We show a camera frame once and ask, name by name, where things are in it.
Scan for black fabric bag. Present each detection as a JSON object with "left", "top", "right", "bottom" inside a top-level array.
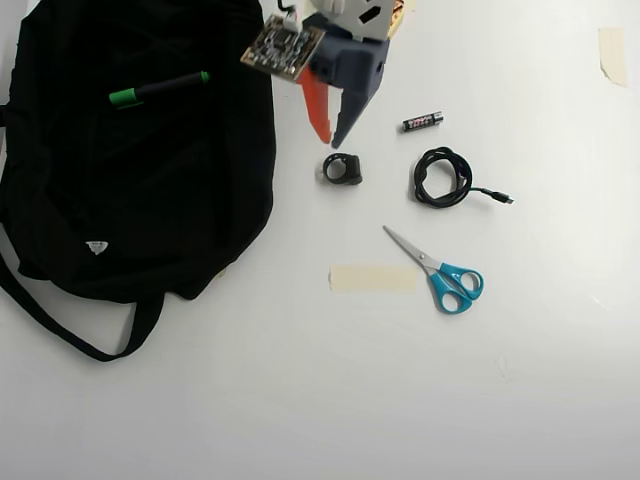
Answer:
[{"left": 0, "top": 0, "right": 278, "bottom": 364}]

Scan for coiled black USB cable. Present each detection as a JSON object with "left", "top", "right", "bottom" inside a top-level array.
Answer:
[{"left": 412, "top": 145, "right": 516, "bottom": 208}]

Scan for blue handled scissors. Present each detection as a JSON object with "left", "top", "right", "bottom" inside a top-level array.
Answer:
[{"left": 382, "top": 224, "right": 486, "bottom": 316}]

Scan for black AA battery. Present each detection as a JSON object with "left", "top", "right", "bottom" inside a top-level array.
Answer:
[{"left": 400, "top": 110, "right": 446, "bottom": 135}]

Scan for black ring strap gadget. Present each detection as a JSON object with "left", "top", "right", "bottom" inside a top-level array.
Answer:
[{"left": 320, "top": 151, "right": 364, "bottom": 188}]

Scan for bare camera circuit board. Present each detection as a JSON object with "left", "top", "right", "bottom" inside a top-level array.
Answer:
[{"left": 239, "top": 13, "right": 328, "bottom": 82}]

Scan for green capped black marker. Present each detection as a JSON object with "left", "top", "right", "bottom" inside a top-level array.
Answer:
[{"left": 108, "top": 70, "right": 213, "bottom": 111}]

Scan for slate blue gripper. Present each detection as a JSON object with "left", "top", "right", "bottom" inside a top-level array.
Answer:
[{"left": 299, "top": 12, "right": 392, "bottom": 150}]

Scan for long beige masking tape strip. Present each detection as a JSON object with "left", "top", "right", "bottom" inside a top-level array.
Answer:
[{"left": 329, "top": 264, "right": 419, "bottom": 294}]

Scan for torn beige masking tape strip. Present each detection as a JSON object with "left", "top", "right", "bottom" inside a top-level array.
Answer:
[{"left": 597, "top": 26, "right": 628, "bottom": 88}]

